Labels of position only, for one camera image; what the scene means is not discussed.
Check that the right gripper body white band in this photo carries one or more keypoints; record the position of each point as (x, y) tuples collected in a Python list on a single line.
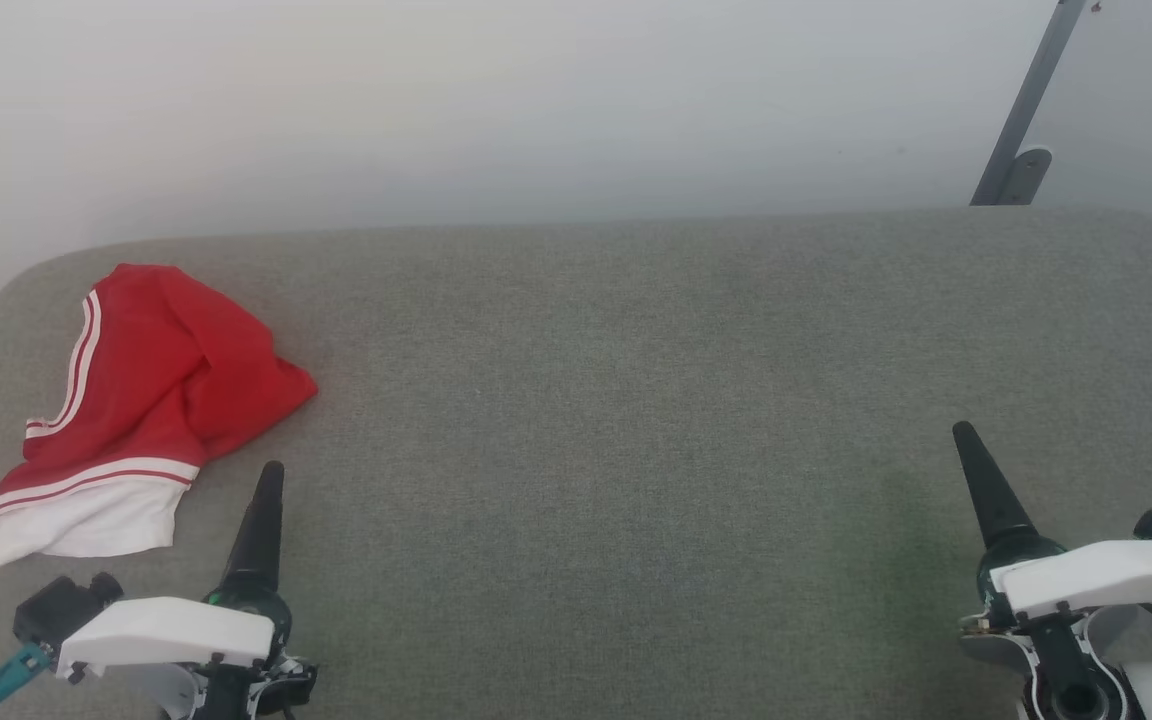
[(1096, 575)]

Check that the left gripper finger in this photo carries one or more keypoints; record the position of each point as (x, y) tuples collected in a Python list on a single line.
[(248, 550), (273, 550)]

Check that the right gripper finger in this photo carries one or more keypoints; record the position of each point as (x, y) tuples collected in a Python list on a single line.
[(1004, 505), (981, 500)]

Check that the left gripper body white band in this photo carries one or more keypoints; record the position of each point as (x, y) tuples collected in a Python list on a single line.
[(166, 630)]

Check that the red white basketball jersey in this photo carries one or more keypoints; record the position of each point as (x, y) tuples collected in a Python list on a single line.
[(151, 380)]

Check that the grey fabric sofa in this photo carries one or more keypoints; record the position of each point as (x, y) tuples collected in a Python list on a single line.
[(616, 420)]

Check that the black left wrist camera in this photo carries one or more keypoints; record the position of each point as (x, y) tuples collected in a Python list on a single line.
[(61, 605)]

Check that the grey rounded metal bracket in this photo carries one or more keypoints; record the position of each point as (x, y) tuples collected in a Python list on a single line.
[(1028, 175)]

